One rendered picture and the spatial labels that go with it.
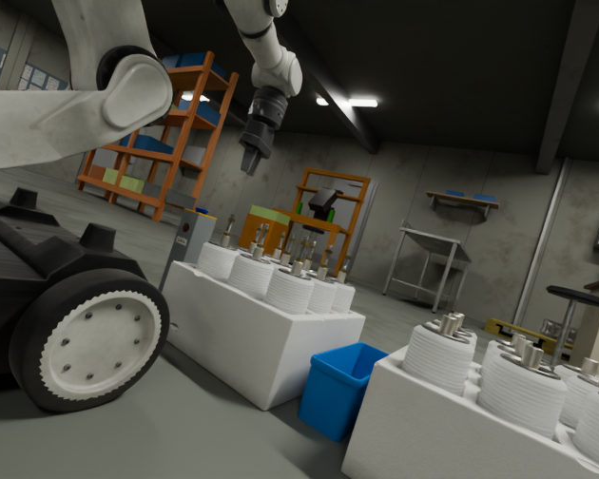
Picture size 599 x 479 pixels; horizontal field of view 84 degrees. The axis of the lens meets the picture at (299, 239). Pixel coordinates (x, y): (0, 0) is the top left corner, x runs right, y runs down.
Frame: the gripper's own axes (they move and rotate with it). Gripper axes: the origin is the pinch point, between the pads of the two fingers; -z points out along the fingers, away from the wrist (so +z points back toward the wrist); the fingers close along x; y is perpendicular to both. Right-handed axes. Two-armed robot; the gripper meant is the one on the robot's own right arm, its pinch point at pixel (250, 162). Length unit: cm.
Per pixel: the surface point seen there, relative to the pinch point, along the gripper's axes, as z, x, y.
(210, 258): -26.2, -4.8, -0.3
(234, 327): -36.9, -13.3, -14.8
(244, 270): -25.7, -8.7, -11.3
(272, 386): -43, -17, -27
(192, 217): -18.4, 6.0, 14.7
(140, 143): 59, 365, 372
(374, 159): 224, 679, 41
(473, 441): -34, -28, -57
